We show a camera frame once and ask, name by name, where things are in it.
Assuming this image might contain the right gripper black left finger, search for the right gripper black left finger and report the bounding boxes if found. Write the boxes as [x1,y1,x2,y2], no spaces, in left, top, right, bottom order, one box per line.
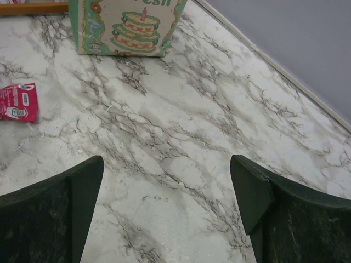
[1,156,104,262]

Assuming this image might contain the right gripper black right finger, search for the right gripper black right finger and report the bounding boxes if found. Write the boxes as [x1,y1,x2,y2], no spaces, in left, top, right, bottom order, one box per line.
[230,155,350,262]

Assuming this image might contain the pink red snack packet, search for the pink red snack packet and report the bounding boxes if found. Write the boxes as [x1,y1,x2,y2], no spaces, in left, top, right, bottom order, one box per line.
[1,83,39,123]

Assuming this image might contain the green paper gift bag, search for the green paper gift bag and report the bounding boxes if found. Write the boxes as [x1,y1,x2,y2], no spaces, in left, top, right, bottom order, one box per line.
[68,0,186,57]

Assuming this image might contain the wooden rack with clear slats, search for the wooden rack with clear slats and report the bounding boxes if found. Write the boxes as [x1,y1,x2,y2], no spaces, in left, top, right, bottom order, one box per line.
[1,2,69,16]

